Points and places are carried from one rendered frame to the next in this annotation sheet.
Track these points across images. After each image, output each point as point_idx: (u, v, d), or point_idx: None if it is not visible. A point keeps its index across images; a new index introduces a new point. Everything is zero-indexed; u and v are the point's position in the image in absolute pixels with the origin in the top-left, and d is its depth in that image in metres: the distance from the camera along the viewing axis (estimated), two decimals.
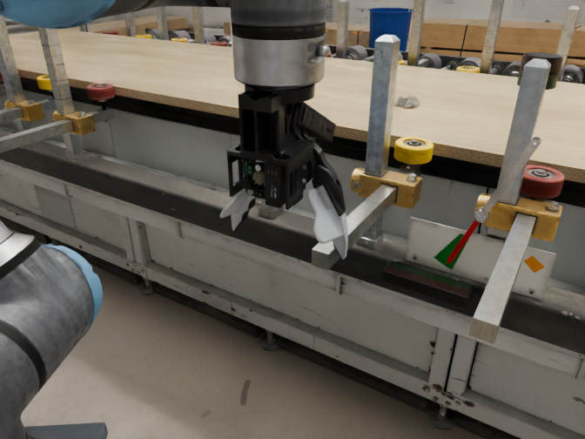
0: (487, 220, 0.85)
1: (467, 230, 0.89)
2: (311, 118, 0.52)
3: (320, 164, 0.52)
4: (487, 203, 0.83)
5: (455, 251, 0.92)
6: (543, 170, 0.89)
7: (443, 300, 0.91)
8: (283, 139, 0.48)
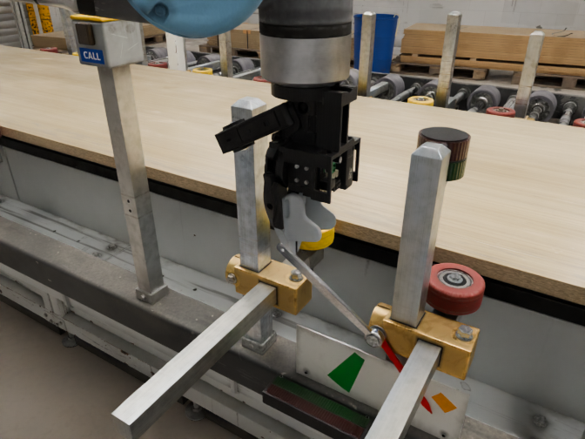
0: (381, 338, 0.63)
1: (392, 361, 0.65)
2: None
3: None
4: (355, 324, 0.64)
5: None
6: (460, 273, 0.67)
7: (332, 438, 0.70)
8: None
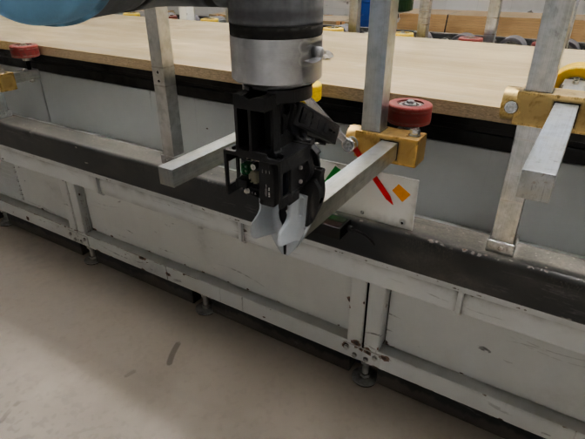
0: (353, 142, 0.84)
1: None
2: (310, 118, 0.52)
3: (317, 178, 0.53)
4: None
5: (380, 187, 0.87)
6: (415, 102, 0.89)
7: (319, 233, 0.91)
8: (278, 139, 0.48)
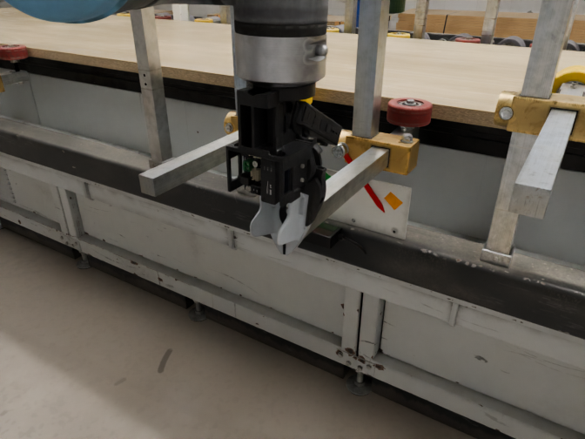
0: (344, 148, 0.82)
1: None
2: (312, 118, 0.52)
3: (318, 178, 0.53)
4: None
5: (372, 195, 0.84)
6: (415, 101, 0.89)
7: (309, 241, 0.88)
8: (280, 137, 0.48)
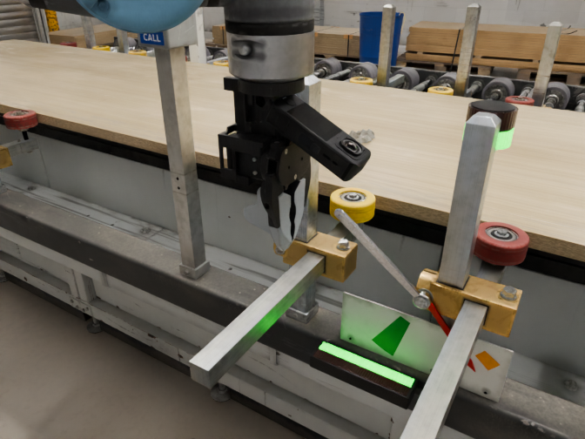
0: (429, 299, 0.67)
1: (438, 321, 0.70)
2: (284, 124, 0.50)
3: (266, 181, 0.52)
4: (405, 287, 0.68)
5: None
6: (506, 229, 0.75)
7: (379, 396, 0.74)
8: (243, 122, 0.53)
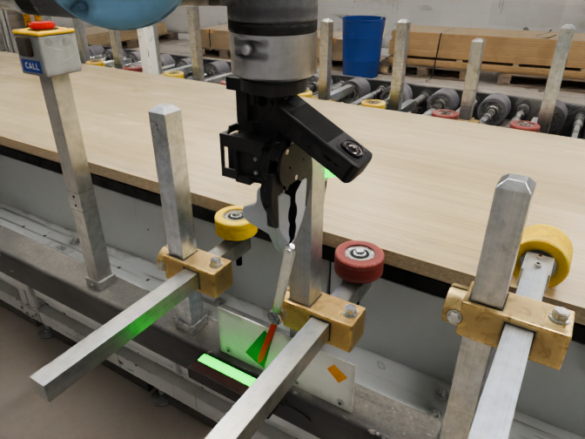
0: (280, 323, 0.72)
1: (269, 329, 0.76)
2: (285, 124, 0.50)
3: (267, 180, 0.52)
4: (274, 305, 0.70)
5: (263, 350, 0.79)
6: (366, 248, 0.79)
7: None
8: (245, 121, 0.53)
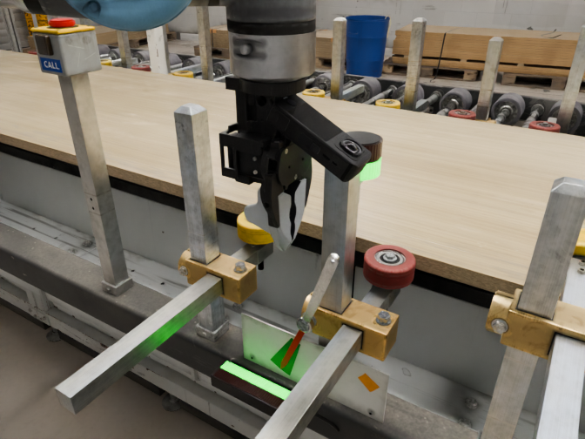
0: (310, 331, 0.70)
1: (296, 335, 0.74)
2: (285, 124, 0.50)
3: (266, 180, 0.52)
4: (305, 313, 0.68)
5: (287, 355, 0.77)
6: (396, 253, 0.76)
7: (272, 416, 0.76)
8: (244, 121, 0.53)
